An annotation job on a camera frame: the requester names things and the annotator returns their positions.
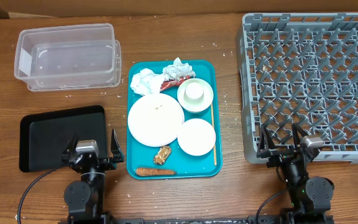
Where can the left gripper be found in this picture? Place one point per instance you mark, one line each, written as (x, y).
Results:
(108, 164)

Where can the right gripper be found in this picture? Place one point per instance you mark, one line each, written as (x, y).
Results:
(279, 155)

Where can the white napkin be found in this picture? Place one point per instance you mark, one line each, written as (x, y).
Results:
(146, 82)

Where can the pale green bowl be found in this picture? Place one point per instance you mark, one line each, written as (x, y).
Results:
(195, 106)

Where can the white cup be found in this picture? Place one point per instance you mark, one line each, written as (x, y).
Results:
(194, 91)

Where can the red snack wrapper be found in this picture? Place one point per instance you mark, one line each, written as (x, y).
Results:
(171, 83)

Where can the silver foil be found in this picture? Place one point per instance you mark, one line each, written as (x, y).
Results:
(178, 70)

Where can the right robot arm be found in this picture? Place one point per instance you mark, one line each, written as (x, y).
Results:
(310, 196)

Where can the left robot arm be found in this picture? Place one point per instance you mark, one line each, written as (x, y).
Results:
(85, 197)

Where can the grey dishwasher rack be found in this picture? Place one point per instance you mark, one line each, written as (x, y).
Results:
(303, 69)

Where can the brown fried stick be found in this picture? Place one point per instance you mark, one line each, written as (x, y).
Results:
(147, 172)

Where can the teal serving tray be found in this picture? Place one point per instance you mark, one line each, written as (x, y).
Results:
(185, 165)

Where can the black tray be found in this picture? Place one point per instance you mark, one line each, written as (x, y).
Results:
(44, 136)

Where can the large white plate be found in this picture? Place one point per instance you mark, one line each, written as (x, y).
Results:
(154, 120)

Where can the golden fried food piece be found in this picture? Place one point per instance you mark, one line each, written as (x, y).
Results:
(162, 155)

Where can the wooden chopstick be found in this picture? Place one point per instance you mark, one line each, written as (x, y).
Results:
(214, 135)

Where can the clear plastic bin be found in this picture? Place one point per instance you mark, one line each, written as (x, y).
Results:
(68, 57)

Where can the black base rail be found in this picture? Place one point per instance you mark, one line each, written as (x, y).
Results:
(194, 221)

